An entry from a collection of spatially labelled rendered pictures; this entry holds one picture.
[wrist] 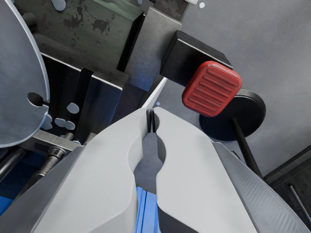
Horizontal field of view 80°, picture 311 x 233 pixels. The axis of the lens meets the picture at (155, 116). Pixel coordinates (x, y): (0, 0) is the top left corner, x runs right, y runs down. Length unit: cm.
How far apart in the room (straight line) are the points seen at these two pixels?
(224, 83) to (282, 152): 135
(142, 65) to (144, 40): 4
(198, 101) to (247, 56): 85
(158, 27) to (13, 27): 20
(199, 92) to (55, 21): 27
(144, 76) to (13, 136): 24
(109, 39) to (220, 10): 72
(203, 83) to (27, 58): 21
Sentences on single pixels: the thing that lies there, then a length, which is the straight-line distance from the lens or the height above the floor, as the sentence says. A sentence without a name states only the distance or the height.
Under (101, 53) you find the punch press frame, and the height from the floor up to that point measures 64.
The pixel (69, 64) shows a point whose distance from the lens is 34.
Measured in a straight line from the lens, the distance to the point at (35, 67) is 26.
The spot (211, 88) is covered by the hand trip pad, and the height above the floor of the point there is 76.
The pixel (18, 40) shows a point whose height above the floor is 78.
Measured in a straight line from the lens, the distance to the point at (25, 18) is 38.
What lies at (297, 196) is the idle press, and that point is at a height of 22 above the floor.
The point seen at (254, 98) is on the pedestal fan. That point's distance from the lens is 118.
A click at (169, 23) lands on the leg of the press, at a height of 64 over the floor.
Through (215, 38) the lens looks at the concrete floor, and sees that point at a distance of 102.
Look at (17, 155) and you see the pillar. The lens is 45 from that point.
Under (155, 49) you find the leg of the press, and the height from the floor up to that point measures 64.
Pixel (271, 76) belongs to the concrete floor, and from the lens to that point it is 119.
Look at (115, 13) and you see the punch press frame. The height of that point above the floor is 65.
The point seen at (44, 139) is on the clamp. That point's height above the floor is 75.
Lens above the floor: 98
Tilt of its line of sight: 54 degrees down
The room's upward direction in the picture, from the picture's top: 172 degrees counter-clockwise
